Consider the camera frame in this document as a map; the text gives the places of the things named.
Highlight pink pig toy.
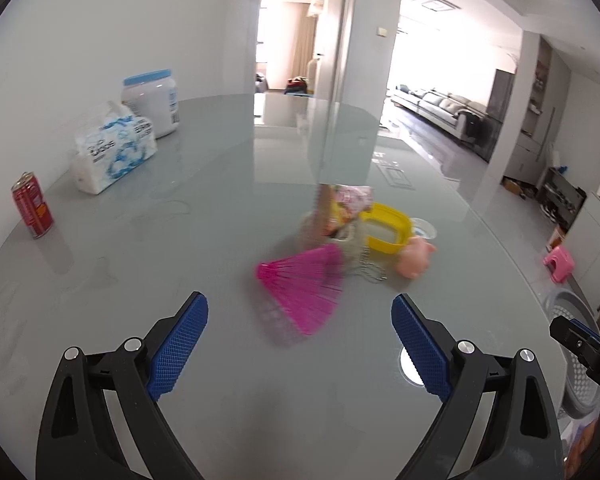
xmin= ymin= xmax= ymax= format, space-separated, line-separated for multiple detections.
xmin=396 ymin=236 xmax=437 ymax=280

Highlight white cabinet counter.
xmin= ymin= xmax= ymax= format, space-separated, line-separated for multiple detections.
xmin=564 ymin=193 xmax=600 ymax=307

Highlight pink plastic stool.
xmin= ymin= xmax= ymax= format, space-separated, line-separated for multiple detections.
xmin=543 ymin=245 xmax=576 ymax=284

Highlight clear plastic cup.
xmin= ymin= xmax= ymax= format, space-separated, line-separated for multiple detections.
xmin=411 ymin=218 xmax=438 ymax=240

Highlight plush keychain toy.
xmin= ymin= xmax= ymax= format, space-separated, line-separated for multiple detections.
xmin=332 ymin=220 xmax=387 ymax=283

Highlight pink snack bag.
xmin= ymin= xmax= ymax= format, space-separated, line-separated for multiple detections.
xmin=313 ymin=184 xmax=374 ymax=236

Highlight white blue tissue pack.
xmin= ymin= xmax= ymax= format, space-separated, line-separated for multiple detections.
xmin=71 ymin=101 xmax=157 ymax=195

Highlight grey perforated laundry basket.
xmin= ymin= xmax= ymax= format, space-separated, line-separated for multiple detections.
xmin=544 ymin=288 xmax=600 ymax=419

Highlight grey sofa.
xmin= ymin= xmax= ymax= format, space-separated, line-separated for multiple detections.
xmin=390 ymin=84 xmax=486 ymax=144

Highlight red soda can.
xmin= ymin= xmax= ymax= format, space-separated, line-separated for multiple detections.
xmin=12 ymin=171 xmax=54 ymax=238

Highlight shoe rack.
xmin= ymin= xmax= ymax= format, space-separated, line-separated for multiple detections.
xmin=536 ymin=168 xmax=586 ymax=234

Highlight white jar blue lid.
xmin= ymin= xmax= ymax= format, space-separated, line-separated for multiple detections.
xmin=121 ymin=70 xmax=180 ymax=139

